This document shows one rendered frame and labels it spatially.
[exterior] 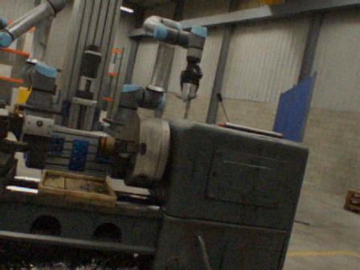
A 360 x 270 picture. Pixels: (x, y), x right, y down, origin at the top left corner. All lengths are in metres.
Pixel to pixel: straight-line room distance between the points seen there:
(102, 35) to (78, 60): 0.21
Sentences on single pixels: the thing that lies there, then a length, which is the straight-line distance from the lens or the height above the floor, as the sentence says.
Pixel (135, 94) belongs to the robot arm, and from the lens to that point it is 2.41.
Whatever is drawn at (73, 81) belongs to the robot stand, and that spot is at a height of 1.34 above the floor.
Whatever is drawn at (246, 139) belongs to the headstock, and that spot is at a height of 1.23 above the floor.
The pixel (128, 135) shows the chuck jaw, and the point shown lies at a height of 1.14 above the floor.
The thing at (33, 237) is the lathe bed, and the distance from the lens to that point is 1.69.
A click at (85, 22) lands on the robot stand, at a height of 1.70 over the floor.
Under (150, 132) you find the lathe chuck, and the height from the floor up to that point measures 1.18.
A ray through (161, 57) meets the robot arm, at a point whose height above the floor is 1.58.
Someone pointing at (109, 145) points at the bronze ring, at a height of 1.09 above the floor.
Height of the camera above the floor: 1.27
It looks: 3 degrees down
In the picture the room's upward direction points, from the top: 11 degrees clockwise
